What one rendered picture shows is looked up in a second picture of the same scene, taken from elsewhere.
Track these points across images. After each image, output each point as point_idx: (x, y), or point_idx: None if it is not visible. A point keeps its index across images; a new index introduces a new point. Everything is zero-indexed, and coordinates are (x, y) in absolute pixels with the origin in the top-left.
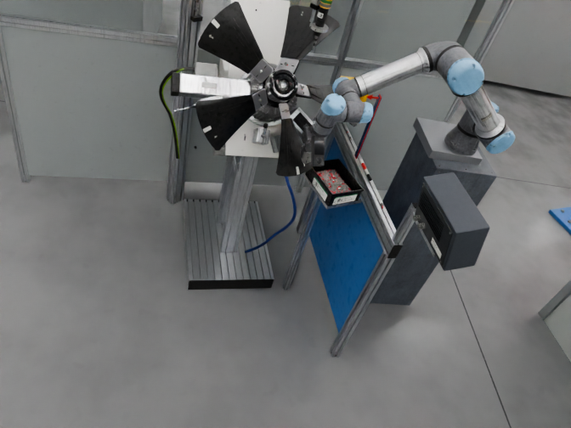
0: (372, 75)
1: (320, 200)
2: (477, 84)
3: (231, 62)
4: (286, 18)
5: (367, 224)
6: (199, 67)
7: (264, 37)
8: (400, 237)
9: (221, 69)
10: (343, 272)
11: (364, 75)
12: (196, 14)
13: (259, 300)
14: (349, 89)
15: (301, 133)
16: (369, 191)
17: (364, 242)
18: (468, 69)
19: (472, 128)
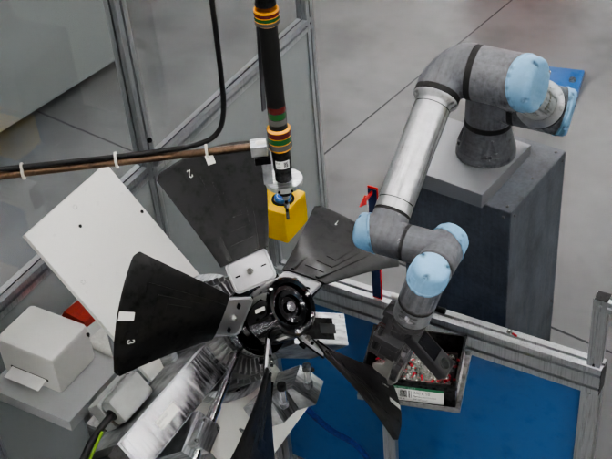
0: (403, 179)
1: None
2: (546, 80)
3: (178, 348)
4: (126, 193)
5: (497, 375)
6: (120, 404)
7: (128, 255)
8: (602, 353)
9: (28, 362)
10: None
11: (391, 189)
12: None
13: None
14: (399, 229)
15: (326, 345)
16: (467, 330)
17: (510, 402)
18: (534, 73)
19: (504, 121)
